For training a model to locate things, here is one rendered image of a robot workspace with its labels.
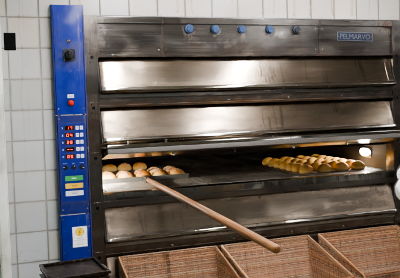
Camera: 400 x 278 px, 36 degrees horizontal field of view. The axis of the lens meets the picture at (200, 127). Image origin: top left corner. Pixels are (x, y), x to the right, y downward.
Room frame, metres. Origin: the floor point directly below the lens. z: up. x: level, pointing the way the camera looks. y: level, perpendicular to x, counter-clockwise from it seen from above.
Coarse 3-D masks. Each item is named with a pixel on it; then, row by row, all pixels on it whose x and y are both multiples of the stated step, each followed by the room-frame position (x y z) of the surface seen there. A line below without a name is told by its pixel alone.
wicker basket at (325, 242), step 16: (320, 240) 3.49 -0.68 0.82; (336, 240) 3.54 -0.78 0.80; (352, 240) 3.57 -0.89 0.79; (368, 240) 3.60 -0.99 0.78; (384, 240) 3.63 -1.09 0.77; (336, 256) 3.33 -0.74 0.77; (352, 256) 3.54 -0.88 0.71; (368, 256) 3.57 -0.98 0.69; (352, 272) 3.18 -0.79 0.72; (368, 272) 3.55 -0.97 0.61; (384, 272) 3.12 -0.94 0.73
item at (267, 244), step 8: (152, 184) 3.37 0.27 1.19; (160, 184) 3.24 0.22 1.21; (168, 192) 3.05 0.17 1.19; (176, 192) 2.96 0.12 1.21; (184, 200) 2.80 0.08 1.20; (192, 200) 2.73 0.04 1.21; (200, 208) 2.58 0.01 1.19; (208, 208) 2.53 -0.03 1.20; (208, 216) 2.49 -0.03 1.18; (216, 216) 2.39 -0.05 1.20; (224, 224) 2.30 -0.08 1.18; (232, 224) 2.23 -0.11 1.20; (240, 232) 2.15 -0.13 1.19; (248, 232) 2.09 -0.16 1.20; (256, 240) 2.02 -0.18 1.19; (264, 240) 1.97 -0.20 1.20; (272, 248) 1.90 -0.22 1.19; (280, 248) 1.90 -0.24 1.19
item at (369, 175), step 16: (320, 176) 3.58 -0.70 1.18; (336, 176) 3.59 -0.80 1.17; (352, 176) 3.63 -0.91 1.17; (368, 176) 3.67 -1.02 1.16; (384, 176) 3.70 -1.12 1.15; (112, 192) 3.19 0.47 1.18; (128, 192) 3.18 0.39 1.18; (144, 192) 3.21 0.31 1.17; (160, 192) 3.24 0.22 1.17; (192, 192) 3.30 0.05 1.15; (208, 192) 3.33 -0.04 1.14
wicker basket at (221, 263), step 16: (128, 256) 3.14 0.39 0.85; (144, 256) 3.17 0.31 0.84; (160, 256) 3.19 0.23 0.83; (176, 256) 3.22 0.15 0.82; (192, 256) 3.24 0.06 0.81; (208, 256) 3.27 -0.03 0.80; (128, 272) 3.12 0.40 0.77; (144, 272) 3.15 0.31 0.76; (160, 272) 3.17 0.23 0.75; (192, 272) 3.22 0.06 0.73; (208, 272) 3.25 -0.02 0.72; (224, 272) 3.18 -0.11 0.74
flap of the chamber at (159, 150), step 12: (204, 144) 3.17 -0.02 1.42; (216, 144) 3.19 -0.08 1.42; (228, 144) 3.21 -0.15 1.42; (240, 144) 3.24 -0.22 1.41; (252, 144) 3.26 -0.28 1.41; (264, 144) 3.28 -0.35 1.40; (276, 144) 3.30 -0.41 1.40; (288, 144) 3.35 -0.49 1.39; (300, 144) 3.41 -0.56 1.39; (312, 144) 3.48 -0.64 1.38; (324, 144) 3.54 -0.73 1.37; (336, 144) 3.61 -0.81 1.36; (108, 156) 3.08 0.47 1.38; (120, 156) 3.13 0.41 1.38; (132, 156) 3.18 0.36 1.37; (144, 156) 3.23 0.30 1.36
